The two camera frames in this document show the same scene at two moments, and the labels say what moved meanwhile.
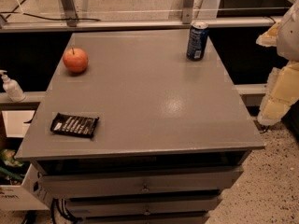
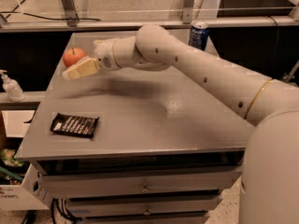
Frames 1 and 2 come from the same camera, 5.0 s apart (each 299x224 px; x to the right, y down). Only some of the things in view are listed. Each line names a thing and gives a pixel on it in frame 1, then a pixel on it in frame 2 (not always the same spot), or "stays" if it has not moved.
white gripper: [290, 36] → [104, 55]
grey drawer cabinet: [172, 135] stays
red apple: [75, 60] stays
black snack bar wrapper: [80, 125] stays
